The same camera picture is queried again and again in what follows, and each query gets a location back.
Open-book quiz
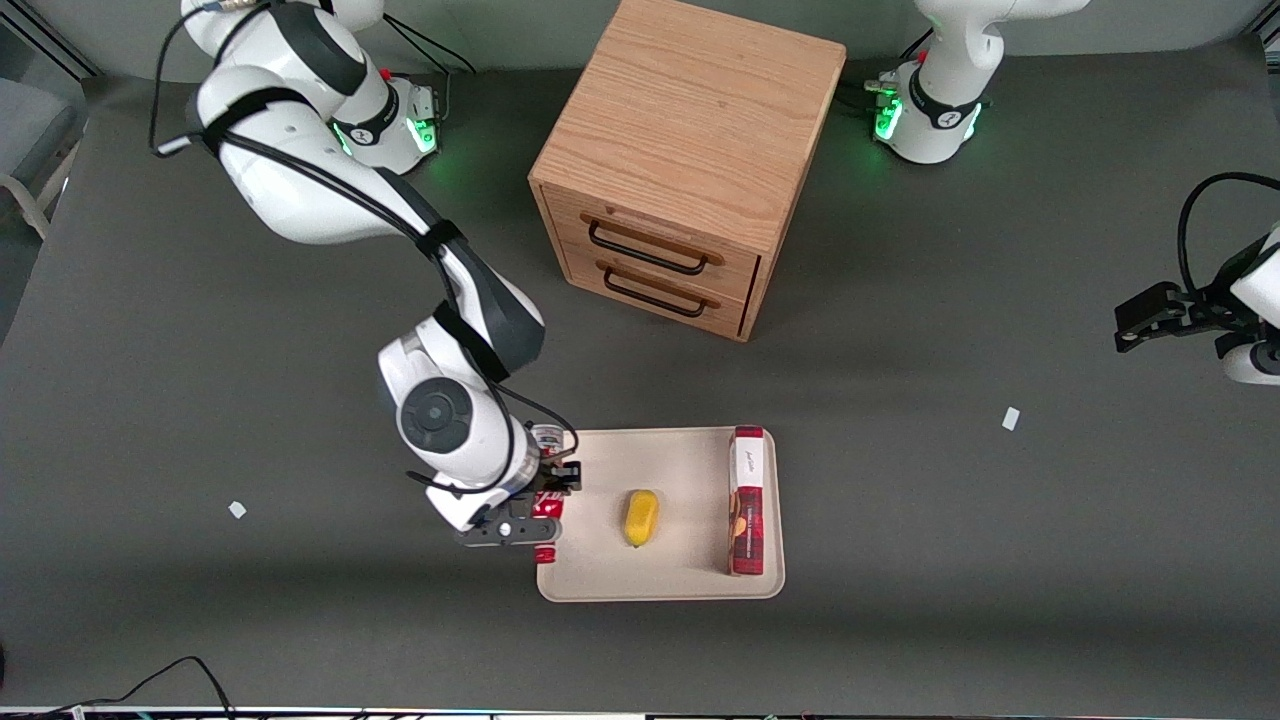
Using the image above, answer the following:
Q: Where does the black drawer handle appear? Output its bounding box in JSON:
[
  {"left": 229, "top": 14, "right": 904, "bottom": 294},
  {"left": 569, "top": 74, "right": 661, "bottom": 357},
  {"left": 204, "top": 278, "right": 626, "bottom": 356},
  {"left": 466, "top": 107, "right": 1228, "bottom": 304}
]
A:
[
  {"left": 587, "top": 220, "right": 712, "bottom": 277},
  {"left": 602, "top": 264, "right": 709, "bottom": 320}
]

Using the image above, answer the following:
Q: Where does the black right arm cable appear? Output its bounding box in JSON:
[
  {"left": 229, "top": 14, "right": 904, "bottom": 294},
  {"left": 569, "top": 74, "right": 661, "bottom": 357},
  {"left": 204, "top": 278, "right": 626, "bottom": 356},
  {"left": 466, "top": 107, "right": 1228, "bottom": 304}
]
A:
[{"left": 148, "top": 0, "right": 581, "bottom": 499}]

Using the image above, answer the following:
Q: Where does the black base cable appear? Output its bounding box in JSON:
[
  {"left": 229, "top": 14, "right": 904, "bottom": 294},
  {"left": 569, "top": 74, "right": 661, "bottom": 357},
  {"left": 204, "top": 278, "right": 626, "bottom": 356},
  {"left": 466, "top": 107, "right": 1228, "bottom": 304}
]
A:
[{"left": 383, "top": 14, "right": 479, "bottom": 119}]

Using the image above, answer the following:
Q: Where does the red soda can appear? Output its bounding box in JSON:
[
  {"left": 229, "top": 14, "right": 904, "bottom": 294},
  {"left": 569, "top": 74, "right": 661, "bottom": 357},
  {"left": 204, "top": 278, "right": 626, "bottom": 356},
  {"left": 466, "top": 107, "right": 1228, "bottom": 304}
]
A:
[{"left": 528, "top": 424, "right": 569, "bottom": 567}]

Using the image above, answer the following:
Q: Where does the red white snack box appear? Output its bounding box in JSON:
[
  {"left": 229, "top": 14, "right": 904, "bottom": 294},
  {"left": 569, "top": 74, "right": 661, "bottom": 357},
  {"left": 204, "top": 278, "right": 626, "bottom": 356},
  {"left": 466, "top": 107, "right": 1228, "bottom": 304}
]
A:
[{"left": 727, "top": 426, "right": 767, "bottom": 577}]

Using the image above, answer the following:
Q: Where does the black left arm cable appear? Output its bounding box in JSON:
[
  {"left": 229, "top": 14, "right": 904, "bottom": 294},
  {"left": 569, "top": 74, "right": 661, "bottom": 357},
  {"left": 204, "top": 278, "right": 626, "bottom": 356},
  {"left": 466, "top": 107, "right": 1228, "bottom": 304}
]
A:
[{"left": 1177, "top": 171, "right": 1280, "bottom": 297}]

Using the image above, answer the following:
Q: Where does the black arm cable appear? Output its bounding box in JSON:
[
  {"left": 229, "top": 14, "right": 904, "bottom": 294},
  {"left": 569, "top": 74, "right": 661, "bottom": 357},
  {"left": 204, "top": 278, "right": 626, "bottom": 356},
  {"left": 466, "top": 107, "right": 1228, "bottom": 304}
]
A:
[
  {"left": 1177, "top": 171, "right": 1280, "bottom": 297},
  {"left": 148, "top": 0, "right": 581, "bottom": 499}
]

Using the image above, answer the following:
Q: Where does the beige plastic tray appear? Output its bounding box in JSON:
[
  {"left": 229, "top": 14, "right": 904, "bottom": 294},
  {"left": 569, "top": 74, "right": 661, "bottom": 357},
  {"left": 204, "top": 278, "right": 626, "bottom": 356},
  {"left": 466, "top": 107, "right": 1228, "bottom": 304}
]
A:
[{"left": 536, "top": 427, "right": 787, "bottom": 604}]

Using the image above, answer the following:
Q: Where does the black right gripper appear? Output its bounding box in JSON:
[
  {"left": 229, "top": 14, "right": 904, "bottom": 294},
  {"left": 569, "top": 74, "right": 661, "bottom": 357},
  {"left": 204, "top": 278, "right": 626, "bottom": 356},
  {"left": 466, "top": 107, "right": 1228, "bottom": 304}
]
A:
[{"left": 500, "top": 456, "right": 585, "bottom": 521}]

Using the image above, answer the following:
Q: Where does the black floor cable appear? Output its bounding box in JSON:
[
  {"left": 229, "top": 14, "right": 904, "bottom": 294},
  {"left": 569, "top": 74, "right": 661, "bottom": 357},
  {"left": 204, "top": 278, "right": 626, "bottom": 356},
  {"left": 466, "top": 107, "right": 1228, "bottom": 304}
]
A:
[{"left": 0, "top": 655, "right": 237, "bottom": 720}]

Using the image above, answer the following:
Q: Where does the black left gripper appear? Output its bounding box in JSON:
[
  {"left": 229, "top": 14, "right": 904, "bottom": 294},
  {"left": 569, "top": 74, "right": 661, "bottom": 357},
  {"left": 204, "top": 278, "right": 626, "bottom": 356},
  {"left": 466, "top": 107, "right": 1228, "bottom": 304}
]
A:
[{"left": 1114, "top": 282, "right": 1223, "bottom": 355}]

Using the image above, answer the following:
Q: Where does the yellow lemon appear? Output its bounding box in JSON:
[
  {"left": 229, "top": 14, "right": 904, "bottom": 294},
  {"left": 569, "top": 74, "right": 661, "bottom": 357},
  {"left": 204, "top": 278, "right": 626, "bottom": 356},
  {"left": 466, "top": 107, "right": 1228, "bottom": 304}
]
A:
[{"left": 625, "top": 489, "right": 660, "bottom": 549}]

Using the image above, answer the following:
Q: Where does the wooden two-drawer cabinet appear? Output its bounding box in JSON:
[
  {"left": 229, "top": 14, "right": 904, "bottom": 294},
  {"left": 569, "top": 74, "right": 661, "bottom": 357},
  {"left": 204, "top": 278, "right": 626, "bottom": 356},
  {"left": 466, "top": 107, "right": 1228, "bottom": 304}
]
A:
[{"left": 528, "top": 0, "right": 849, "bottom": 344}]

